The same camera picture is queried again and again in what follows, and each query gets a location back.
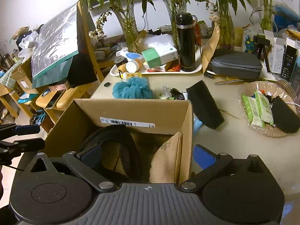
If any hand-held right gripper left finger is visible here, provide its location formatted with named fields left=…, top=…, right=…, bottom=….
left=25, top=145, right=118, bottom=192

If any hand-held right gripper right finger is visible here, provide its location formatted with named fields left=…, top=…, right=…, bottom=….
left=178, top=145, right=276, bottom=193

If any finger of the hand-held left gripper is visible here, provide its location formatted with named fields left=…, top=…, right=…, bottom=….
left=0, top=137, right=46, bottom=167
left=0, top=124, right=41, bottom=138

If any blue face mask packet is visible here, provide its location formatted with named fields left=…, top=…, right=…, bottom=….
left=193, top=117, right=205, bottom=133

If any black padded strap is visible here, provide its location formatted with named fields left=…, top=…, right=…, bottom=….
left=78, top=125, right=143, bottom=183

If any cardboard box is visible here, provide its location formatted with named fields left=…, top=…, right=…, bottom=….
left=43, top=98, right=194, bottom=186

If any green wet wipes pack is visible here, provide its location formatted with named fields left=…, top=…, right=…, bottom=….
left=159, top=85, right=174, bottom=100
left=241, top=94, right=265, bottom=128
left=254, top=91, right=274, bottom=125

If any blue bath loofah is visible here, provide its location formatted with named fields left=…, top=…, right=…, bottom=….
left=112, top=77, right=150, bottom=99

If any yellow wet wipes pack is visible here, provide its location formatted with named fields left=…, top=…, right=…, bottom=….
left=122, top=72, right=143, bottom=80

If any tan cloth pouch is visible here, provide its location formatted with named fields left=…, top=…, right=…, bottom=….
left=149, top=132, right=184, bottom=184

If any smartphone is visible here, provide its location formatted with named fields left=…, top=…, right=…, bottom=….
left=44, top=91, right=64, bottom=110

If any brown carton with label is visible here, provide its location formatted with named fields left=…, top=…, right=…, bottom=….
left=11, top=58, right=40, bottom=95

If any copper coloured sheet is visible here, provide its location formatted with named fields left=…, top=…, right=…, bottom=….
left=48, top=84, right=69, bottom=93

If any wooden chair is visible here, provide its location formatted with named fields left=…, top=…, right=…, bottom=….
left=35, top=1, right=105, bottom=125

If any plaid cloth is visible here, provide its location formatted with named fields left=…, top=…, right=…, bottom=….
left=0, top=61, right=22, bottom=86

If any dark green paper bag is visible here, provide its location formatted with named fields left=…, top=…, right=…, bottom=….
left=31, top=56, right=74, bottom=90

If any white plastic bag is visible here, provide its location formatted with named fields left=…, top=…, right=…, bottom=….
left=18, top=31, right=41, bottom=58

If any black cloth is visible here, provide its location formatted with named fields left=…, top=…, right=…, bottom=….
left=67, top=12, right=98, bottom=88

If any silver foil bag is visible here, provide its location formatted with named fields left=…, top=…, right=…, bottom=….
left=31, top=3, right=79, bottom=80

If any white tray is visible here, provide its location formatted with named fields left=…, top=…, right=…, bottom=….
left=109, top=45, right=203, bottom=76

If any tan pouch with carabiner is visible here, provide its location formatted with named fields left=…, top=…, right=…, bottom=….
left=118, top=64, right=128, bottom=79

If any white cylinder jar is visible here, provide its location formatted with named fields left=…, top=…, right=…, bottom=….
left=125, top=60, right=140, bottom=74

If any black round jar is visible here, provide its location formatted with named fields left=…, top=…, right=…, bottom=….
left=114, top=56, right=128, bottom=66

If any grey zip case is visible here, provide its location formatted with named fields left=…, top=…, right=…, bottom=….
left=203, top=49, right=263, bottom=80

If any red and white carton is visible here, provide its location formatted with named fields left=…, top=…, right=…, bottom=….
left=144, top=63, right=168, bottom=73

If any brown paper bag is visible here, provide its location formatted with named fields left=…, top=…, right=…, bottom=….
left=201, top=23, right=221, bottom=75

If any white spray bottle blue label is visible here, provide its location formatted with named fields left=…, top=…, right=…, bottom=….
left=116, top=49, right=144, bottom=62

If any green and white carton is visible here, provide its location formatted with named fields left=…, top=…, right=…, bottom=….
left=141, top=45, right=179, bottom=69

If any black thermos bottle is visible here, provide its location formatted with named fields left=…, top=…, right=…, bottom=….
left=175, top=12, right=198, bottom=73

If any colourful printed packet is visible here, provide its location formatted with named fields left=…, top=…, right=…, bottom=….
left=243, top=33, right=257, bottom=52

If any small black tripod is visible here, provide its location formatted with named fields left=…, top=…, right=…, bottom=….
left=253, top=35, right=273, bottom=74

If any white plastic package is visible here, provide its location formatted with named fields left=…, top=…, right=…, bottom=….
left=142, top=33, right=176, bottom=52

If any dried flower sprig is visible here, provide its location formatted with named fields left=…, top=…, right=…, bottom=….
left=88, top=11, right=112, bottom=38
left=208, top=1, right=221, bottom=22

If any black carton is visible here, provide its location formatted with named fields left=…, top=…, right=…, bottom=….
left=280, top=44, right=299, bottom=79

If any glass vase with bamboo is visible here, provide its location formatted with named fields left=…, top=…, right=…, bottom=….
left=248, top=0, right=293, bottom=32
left=80, top=0, right=155, bottom=53
left=199, top=0, right=260, bottom=50
left=150, top=0, right=211, bottom=50

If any yellow bag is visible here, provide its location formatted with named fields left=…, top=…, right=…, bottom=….
left=284, top=28, right=300, bottom=41

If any blue plastic bag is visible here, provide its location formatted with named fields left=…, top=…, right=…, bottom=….
left=272, top=3, right=300, bottom=27

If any striped ribbon strap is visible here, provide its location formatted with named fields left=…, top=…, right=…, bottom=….
left=214, top=76, right=252, bottom=85

